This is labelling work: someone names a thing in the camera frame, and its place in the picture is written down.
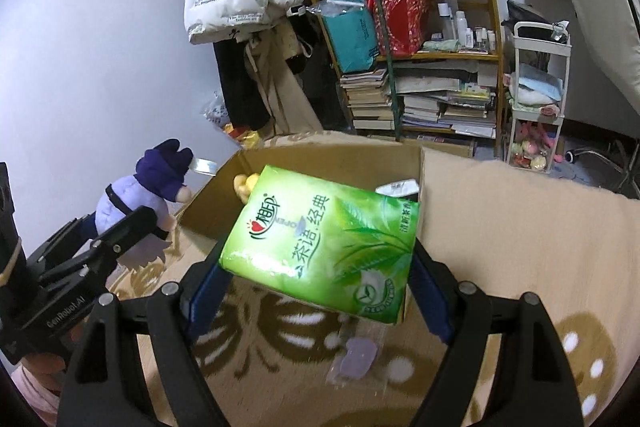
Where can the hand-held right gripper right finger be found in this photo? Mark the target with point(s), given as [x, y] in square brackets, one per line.
[432, 302]

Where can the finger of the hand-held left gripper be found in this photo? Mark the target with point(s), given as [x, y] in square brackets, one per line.
[127, 229]
[62, 242]

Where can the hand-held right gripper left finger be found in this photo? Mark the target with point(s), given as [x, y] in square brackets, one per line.
[207, 292]

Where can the purple plush doll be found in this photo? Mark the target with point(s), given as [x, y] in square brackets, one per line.
[125, 202]

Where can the yellow plush dog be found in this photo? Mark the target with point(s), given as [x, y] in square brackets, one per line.
[245, 187]

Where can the green tissue pack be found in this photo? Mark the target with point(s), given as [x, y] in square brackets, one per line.
[320, 247]

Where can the printed cardboard box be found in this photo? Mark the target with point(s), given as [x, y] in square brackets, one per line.
[330, 162]

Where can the person's left forearm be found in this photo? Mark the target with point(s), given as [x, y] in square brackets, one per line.
[32, 389]

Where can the small bag with purple item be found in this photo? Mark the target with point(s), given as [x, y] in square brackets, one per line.
[357, 354]

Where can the white and black packet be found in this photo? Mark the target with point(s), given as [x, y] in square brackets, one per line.
[400, 189]

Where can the plastic bag with snacks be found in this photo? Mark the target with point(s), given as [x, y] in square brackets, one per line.
[225, 117]

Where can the black trousers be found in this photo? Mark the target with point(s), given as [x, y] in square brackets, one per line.
[240, 82]

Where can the pile of papers and booklets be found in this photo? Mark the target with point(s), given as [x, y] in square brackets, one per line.
[450, 102]

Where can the stack of books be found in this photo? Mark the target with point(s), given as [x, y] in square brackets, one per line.
[370, 102]

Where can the beige trousers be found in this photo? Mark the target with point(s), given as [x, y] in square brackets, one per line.
[287, 92]

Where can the white trolley cart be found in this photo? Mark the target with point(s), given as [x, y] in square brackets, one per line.
[535, 92]

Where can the green pole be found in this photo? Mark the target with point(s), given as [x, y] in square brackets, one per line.
[387, 52]

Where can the group of cosmetic bottles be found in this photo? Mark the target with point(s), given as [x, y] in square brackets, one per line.
[465, 32]

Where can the teal bag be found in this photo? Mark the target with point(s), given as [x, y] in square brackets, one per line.
[350, 37]

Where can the red gift bag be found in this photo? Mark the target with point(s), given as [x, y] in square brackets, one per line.
[405, 22]

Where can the wooden shelf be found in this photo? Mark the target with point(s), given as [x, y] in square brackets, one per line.
[492, 7]

